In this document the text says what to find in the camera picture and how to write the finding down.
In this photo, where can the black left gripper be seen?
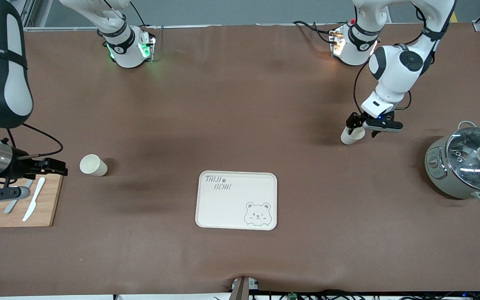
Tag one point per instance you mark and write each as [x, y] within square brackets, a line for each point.
[354, 120]

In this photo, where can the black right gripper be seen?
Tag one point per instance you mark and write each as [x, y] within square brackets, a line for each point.
[20, 168]

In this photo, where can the paper cup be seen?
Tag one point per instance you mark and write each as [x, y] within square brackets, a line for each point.
[351, 137]

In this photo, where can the white plastic cup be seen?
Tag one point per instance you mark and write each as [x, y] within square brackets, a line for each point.
[92, 165]

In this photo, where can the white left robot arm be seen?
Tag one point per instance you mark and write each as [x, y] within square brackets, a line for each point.
[394, 71]

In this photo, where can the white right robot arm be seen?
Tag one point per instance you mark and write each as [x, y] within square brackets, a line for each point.
[2, 83]

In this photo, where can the white plastic knife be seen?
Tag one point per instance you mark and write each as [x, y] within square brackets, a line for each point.
[34, 200]

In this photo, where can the bamboo cutting board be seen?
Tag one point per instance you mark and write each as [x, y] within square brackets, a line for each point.
[48, 208]

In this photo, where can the grey plastic knife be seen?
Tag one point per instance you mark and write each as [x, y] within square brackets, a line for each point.
[13, 206]

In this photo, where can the grey-green cooking pot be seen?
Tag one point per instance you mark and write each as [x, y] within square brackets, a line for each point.
[440, 175]

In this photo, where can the glass pot lid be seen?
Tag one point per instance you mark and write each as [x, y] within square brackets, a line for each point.
[477, 166]

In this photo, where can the brown table cover mat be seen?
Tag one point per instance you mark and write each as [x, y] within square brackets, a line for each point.
[223, 104]

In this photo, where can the cream tray with bear print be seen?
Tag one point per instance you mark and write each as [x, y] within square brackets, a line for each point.
[231, 208]

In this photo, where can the metal table edge clamp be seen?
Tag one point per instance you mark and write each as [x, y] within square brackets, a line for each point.
[244, 287]

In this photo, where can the aluminium frame structure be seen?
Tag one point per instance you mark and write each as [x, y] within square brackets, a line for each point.
[29, 16]

